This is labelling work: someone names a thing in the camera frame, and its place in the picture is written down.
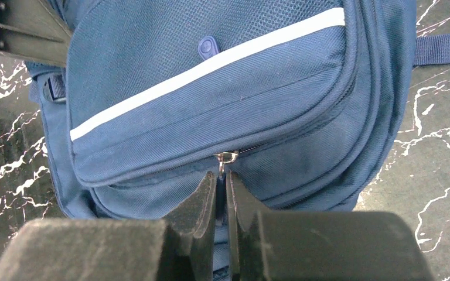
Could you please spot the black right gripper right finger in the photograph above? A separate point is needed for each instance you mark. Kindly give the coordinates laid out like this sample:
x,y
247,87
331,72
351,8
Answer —
x,y
268,244

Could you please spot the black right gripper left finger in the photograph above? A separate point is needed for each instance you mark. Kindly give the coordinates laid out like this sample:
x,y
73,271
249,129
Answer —
x,y
179,246

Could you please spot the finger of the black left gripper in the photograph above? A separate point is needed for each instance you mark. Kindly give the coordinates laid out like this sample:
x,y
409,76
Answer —
x,y
33,31

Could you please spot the navy blue student backpack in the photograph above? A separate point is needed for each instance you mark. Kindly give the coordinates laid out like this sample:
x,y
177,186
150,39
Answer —
x,y
302,99

